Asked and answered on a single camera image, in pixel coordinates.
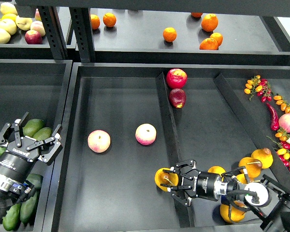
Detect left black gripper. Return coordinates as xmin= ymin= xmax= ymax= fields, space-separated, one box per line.
xmin=0 ymin=112 xmax=62 ymax=183

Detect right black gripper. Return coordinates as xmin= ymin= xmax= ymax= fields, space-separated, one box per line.
xmin=161 ymin=159 xmax=221 ymax=207

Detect dark green avocado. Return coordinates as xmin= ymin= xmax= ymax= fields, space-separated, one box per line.
xmin=27 ymin=174 xmax=43 ymax=190

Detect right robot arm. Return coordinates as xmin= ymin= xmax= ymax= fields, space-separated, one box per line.
xmin=154 ymin=159 xmax=290 ymax=232

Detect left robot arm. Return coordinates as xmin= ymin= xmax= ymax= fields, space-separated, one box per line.
xmin=0 ymin=113 xmax=63 ymax=223

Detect green avocado upper left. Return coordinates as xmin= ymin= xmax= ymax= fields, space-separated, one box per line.
xmin=23 ymin=118 xmax=45 ymax=138

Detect green avocado beside upper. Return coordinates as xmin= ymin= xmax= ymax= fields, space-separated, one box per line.
xmin=33 ymin=127 xmax=52 ymax=141

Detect small yellow pear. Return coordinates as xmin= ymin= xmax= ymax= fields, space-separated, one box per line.
xmin=236 ymin=174 xmax=251 ymax=184

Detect yellow pear bottom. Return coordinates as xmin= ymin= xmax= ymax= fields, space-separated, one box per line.
xmin=219 ymin=204 xmax=246 ymax=223

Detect yellow pear with stem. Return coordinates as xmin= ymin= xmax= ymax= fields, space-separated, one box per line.
xmin=238 ymin=157 xmax=262 ymax=178

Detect yellow pear with brown tip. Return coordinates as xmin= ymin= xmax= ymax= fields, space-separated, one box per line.
xmin=251 ymin=148 xmax=274 ymax=169

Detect black bin divider left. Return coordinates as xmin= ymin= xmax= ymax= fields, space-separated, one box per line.
xmin=156 ymin=73 xmax=194 ymax=228

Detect black bin divider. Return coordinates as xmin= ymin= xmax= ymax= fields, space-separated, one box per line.
xmin=214 ymin=73 xmax=290 ymax=195
xmin=156 ymin=73 xmax=194 ymax=228

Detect black left display bin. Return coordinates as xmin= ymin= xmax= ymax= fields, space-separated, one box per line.
xmin=0 ymin=59 xmax=73 ymax=232

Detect black display bin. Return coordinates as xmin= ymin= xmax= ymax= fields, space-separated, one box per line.
xmin=58 ymin=63 xmax=290 ymax=232
xmin=0 ymin=59 xmax=73 ymax=232

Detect pink apple centre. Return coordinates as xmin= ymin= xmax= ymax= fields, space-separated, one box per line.
xmin=135 ymin=123 xmax=157 ymax=145

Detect pink apple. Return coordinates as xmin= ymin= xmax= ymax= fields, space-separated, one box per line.
xmin=135 ymin=123 xmax=157 ymax=145
xmin=87 ymin=130 xmax=111 ymax=153

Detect pink apple left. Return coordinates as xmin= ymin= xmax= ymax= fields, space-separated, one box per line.
xmin=87 ymin=130 xmax=111 ymax=153

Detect black bin divider right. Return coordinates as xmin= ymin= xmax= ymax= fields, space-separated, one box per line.
xmin=214 ymin=73 xmax=290 ymax=195

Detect dark red apple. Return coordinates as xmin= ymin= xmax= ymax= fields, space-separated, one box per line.
xmin=169 ymin=88 xmax=186 ymax=108

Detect black centre display bin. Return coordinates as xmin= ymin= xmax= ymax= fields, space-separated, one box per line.
xmin=58 ymin=63 xmax=290 ymax=232

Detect black upper left tray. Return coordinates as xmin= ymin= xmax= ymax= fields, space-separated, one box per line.
xmin=0 ymin=1 xmax=73 ymax=60

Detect bright red apple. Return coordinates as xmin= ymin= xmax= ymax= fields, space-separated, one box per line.
xmin=166 ymin=68 xmax=188 ymax=89

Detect red apple on shelf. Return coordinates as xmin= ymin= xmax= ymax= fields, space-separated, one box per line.
xmin=25 ymin=30 xmax=43 ymax=44

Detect red chili pepper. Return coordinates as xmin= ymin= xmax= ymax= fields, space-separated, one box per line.
xmin=266 ymin=103 xmax=279 ymax=131

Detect lower cherry tomato bunch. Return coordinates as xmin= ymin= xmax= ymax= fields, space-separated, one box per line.
xmin=267 ymin=127 xmax=290 ymax=172

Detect cherry tomato bunch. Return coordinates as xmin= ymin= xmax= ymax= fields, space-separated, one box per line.
xmin=267 ymin=127 xmax=290 ymax=172
xmin=244 ymin=75 xmax=272 ymax=102

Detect pale yellow apple front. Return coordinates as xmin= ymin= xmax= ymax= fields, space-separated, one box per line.
xmin=0 ymin=29 xmax=11 ymax=44

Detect pale yellow apple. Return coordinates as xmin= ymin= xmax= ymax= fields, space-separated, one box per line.
xmin=0 ymin=19 xmax=17 ymax=35
xmin=0 ymin=29 xmax=11 ymax=44

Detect pale pink peach shelf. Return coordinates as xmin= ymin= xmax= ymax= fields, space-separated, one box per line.
xmin=30 ymin=21 xmax=46 ymax=37

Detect pale yellow apple middle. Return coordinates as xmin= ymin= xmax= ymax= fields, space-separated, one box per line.
xmin=0 ymin=19 xmax=17 ymax=35

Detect yellow apple with stem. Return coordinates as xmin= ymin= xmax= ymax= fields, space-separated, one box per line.
xmin=15 ymin=16 xmax=33 ymax=31

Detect pink peach right bin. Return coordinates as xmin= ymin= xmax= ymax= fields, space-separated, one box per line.
xmin=278 ymin=113 xmax=290 ymax=133

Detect upper cherry tomato bunch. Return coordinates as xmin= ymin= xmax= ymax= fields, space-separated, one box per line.
xmin=244 ymin=75 xmax=272 ymax=102

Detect yellow lemon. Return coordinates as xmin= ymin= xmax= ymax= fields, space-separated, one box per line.
xmin=1 ymin=13 xmax=17 ymax=22

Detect black perforated post left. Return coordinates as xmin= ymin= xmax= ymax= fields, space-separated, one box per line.
xmin=37 ymin=6 xmax=68 ymax=60

